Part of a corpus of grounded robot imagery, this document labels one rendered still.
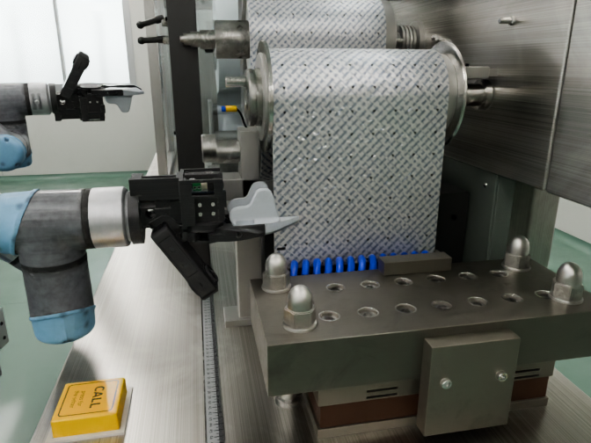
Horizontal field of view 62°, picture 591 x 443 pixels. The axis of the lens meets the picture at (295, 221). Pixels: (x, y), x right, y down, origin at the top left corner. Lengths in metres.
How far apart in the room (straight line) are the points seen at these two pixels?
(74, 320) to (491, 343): 0.49
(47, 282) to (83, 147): 5.75
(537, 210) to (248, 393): 0.61
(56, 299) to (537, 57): 0.66
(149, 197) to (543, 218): 0.70
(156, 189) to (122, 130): 5.67
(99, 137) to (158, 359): 5.68
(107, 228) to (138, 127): 5.65
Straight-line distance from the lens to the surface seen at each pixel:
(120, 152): 6.32
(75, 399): 0.65
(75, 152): 6.42
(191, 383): 0.68
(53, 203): 0.63
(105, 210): 0.61
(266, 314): 0.55
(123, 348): 0.77
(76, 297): 0.67
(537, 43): 0.71
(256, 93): 0.64
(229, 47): 0.90
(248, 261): 0.75
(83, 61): 1.29
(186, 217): 0.61
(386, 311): 0.56
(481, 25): 0.82
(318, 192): 0.65
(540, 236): 1.01
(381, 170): 0.67
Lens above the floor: 1.29
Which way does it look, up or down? 18 degrees down
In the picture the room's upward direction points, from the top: straight up
